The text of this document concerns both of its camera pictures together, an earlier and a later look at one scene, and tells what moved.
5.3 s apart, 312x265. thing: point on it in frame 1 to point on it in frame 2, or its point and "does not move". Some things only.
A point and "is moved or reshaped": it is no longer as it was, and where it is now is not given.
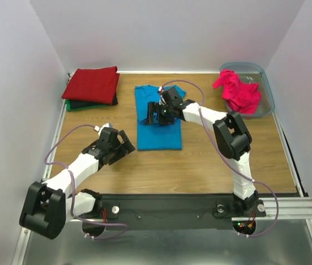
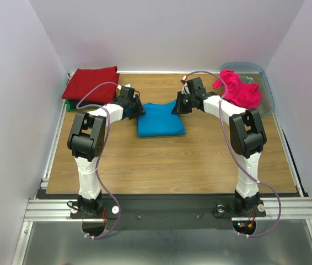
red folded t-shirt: (98, 84) does not move
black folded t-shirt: (74, 104) does not move
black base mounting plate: (175, 211) does not move
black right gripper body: (155, 112) to (181, 105)
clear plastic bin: (256, 73) does not move
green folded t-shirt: (68, 106) does not move
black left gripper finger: (128, 145) to (133, 111)
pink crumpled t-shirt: (242, 96) does not move
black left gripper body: (116, 151) to (132, 103)
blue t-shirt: (154, 137) is moved or reshaped
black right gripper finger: (152, 107) to (178, 107)
